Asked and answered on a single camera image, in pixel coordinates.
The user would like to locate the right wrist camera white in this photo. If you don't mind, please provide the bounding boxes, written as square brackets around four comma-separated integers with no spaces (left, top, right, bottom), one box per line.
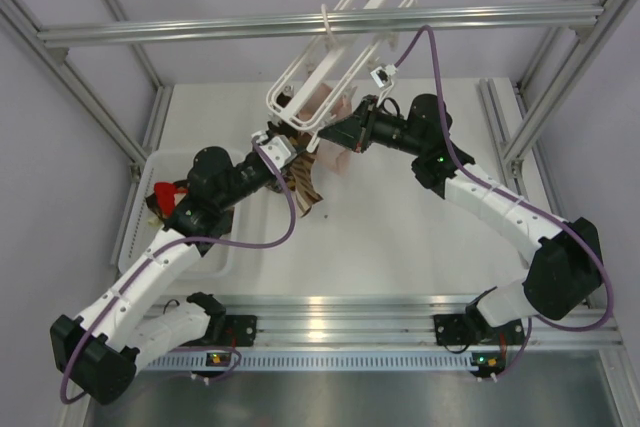
[370,64,398,90]

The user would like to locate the slotted cable duct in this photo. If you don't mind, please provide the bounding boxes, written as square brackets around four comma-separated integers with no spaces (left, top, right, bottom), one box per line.
[146,348,506,373]

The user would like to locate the brown beige striped sock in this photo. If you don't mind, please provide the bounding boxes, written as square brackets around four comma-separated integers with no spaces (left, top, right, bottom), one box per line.
[287,152,323,218]

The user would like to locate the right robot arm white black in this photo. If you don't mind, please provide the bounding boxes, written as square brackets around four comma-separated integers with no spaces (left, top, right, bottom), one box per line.
[319,94,603,344]

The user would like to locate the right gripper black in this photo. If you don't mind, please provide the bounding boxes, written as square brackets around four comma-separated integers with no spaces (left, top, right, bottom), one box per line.
[321,95,427,157]

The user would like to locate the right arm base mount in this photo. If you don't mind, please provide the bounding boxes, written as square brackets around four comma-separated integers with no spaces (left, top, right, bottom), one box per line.
[433,313,476,347]

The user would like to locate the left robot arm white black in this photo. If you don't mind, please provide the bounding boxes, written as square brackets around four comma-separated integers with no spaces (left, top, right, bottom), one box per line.
[50,136,299,405]

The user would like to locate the red sock with face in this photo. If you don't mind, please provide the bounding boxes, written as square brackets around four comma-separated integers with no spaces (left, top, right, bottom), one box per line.
[153,181,188,218]

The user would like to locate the brown yellow argyle sock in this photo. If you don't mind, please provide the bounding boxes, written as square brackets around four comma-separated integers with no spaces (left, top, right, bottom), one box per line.
[267,120,316,161]

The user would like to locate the pink sheer socks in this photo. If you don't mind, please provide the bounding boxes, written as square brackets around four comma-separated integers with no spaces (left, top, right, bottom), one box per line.
[294,84,356,179]

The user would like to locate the white plastic basket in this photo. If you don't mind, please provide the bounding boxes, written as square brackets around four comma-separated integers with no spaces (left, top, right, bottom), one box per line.
[118,148,238,281]

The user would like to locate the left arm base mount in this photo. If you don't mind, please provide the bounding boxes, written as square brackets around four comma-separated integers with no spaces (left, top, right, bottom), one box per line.
[214,315,258,348]

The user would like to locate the white plastic clip hanger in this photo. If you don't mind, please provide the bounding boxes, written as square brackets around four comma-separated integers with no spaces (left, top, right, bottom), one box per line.
[266,0,416,152]

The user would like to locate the aluminium crossbar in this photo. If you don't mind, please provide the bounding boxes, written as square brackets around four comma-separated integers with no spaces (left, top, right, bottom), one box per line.
[38,0,604,47]

